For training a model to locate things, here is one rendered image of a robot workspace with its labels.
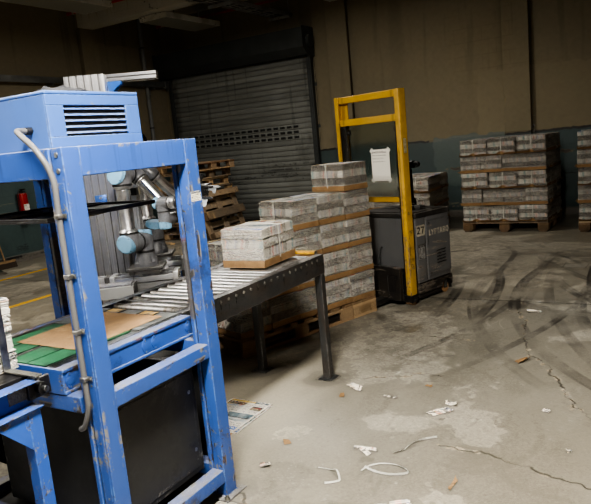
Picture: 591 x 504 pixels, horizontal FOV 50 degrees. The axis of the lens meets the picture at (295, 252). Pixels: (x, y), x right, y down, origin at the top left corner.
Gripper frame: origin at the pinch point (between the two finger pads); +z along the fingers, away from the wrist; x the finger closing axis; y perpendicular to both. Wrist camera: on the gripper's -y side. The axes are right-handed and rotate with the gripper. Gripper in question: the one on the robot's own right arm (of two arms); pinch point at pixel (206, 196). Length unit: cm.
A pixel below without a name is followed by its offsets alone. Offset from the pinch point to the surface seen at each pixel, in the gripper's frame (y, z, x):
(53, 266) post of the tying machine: 33, -40, 80
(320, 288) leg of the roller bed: 58, 49, -49
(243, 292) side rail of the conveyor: 51, 38, 34
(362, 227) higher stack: 23, 35, -196
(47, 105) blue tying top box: -26, 24, 147
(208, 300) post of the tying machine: 48, 50, 89
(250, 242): 27.2, 22.9, -7.9
